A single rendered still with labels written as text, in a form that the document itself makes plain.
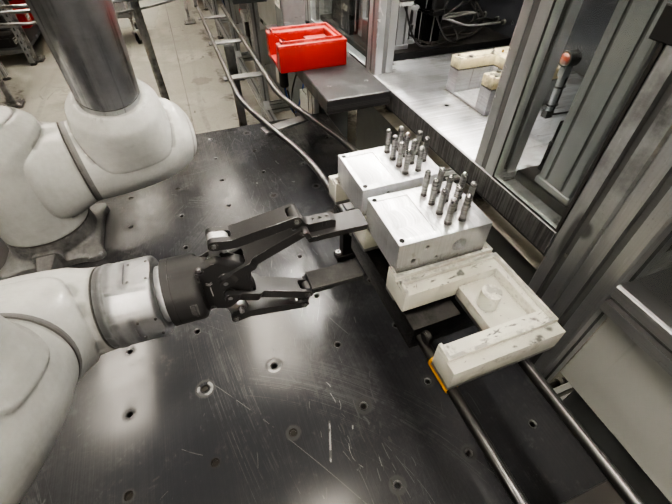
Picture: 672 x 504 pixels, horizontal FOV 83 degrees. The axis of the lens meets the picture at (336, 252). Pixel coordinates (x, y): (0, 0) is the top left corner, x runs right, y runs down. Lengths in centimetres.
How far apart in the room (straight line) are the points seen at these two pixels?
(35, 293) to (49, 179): 41
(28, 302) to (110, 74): 40
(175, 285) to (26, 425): 17
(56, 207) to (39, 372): 53
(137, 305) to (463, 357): 33
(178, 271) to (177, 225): 48
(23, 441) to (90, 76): 52
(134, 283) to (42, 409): 14
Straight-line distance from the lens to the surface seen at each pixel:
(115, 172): 81
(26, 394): 33
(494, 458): 45
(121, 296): 42
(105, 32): 68
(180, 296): 42
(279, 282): 47
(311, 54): 94
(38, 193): 83
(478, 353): 43
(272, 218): 40
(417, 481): 57
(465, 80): 85
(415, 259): 47
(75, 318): 42
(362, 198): 52
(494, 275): 52
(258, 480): 57
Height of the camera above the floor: 123
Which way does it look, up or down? 46 degrees down
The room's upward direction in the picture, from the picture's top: straight up
